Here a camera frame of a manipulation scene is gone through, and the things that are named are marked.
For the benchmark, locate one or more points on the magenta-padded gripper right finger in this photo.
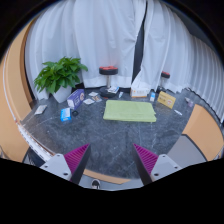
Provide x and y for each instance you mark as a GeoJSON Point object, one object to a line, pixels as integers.
{"type": "Point", "coordinates": [146, 158]}

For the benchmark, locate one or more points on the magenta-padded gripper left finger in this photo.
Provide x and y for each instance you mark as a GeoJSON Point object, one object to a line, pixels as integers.
{"type": "Point", "coordinates": [76, 157]}

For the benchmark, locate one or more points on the light green towel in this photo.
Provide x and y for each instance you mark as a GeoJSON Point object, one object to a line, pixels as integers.
{"type": "Point", "coordinates": [130, 111]}

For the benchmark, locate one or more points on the small black round object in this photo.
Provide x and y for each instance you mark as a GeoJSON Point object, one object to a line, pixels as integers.
{"type": "Point", "coordinates": [75, 113]}

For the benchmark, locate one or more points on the small blue and white box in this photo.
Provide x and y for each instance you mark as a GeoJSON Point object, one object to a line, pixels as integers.
{"type": "Point", "coordinates": [65, 114]}

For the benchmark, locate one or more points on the small white tube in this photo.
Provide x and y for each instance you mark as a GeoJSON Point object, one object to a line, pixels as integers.
{"type": "Point", "coordinates": [178, 112]}

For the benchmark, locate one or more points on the white printed packet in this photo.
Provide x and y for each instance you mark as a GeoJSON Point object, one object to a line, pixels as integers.
{"type": "Point", "coordinates": [88, 101]}

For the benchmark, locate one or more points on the purple cardboard box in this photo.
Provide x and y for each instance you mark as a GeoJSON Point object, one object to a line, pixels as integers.
{"type": "Point", "coordinates": [75, 99]}

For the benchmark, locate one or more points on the flat white packet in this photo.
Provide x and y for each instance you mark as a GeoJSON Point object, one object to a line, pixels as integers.
{"type": "Point", "coordinates": [40, 109]}

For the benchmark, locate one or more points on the slim white and blue box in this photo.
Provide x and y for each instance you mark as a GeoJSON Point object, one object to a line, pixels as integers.
{"type": "Point", "coordinates": [152, 96]}

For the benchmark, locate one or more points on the blister pill pack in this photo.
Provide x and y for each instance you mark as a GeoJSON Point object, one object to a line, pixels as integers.
{"type": "Point", "coordinates": [97, 98]}

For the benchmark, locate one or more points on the yellow cardboard box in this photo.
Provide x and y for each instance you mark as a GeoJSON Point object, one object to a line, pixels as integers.
{"type": "Point", "coordinates": [166, 99]}

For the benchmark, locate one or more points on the white card packet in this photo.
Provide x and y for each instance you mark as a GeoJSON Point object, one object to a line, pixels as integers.
{"type": "Point", "coordinates": [93, 94]}

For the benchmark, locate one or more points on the white box with orange stripe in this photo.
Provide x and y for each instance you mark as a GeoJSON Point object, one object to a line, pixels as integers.
{"type": "Point", "coordinates": [140, 92]}

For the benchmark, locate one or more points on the white tube with teal cap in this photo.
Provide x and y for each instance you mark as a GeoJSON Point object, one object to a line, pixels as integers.
{"type": "Point", "coordinates": [120, 94]}

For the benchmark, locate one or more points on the flat white and blue box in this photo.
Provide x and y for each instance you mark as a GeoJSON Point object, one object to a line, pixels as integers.
{"type": "Point", "coordinates": [113, 89]}

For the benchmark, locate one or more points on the green plant in white pot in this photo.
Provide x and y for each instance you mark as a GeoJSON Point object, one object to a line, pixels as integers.
{"type": "Point", "coordinates": [60, 75]}

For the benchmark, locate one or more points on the black stool with red top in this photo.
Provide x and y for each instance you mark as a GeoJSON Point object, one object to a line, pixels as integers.
{"type": "Point", "coordinates": [164, 75]}
{"type": "Point", "coordinates": [108, 70]}

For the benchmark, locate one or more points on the white curtain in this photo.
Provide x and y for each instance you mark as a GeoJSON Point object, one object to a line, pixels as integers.
{"type": "Point", "coordinates": [180, 56]}
{"type": "Point", "coordinates": [100, 36]}

